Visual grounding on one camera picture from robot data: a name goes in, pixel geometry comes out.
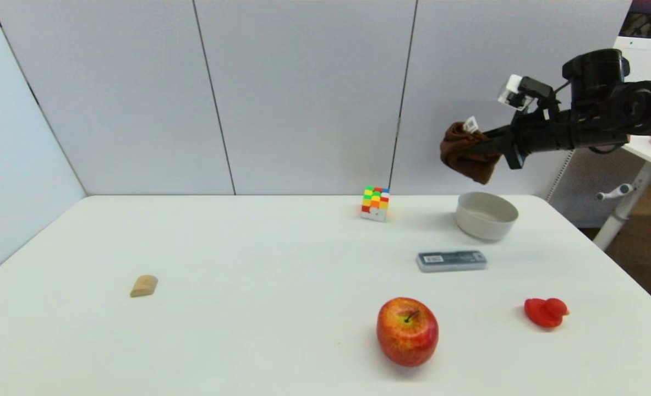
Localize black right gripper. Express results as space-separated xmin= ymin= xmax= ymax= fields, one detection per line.
xmin=461 ymin=111 xmax=573 ymax=170

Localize brown cloth with label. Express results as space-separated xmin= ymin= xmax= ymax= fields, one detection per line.
xmin=440 ymin=117 xmax=503 ymax=185

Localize beige round bowl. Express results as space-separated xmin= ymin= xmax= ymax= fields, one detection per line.
xmin=456 ymin=191 xmax=519 ymax=241

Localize grey rectangular box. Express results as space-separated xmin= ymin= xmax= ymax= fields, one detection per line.
xmin=417 ymin=251 xmax=488 ymax=273

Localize multicoloured puzzle cube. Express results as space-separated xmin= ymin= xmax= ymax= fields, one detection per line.
xmin=360 ymin=186 xmax=391 ymax=223

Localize white desk leg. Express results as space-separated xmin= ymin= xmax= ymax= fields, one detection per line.
xmin=594 ymin=162 xmax=651 ymax=251

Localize red rubber duck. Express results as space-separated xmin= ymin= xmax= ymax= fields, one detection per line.
xmin=524 ymin=298 xmax=570 ymax=329

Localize red apple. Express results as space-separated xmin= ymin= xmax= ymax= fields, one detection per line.
xmin=376 ymin=298 xmax=440 ymax=367

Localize half-round wooden block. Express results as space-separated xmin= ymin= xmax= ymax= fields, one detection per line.
xmin=130 ymin=274 xmax=159 ymax=298

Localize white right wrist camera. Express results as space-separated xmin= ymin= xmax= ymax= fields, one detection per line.
xmin=497 ymin=74 xmax=554 ymax=111

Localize white desk crank handle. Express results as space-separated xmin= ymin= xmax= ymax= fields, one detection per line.
xmin=597 ymin=184 xmax=633 ymax=201

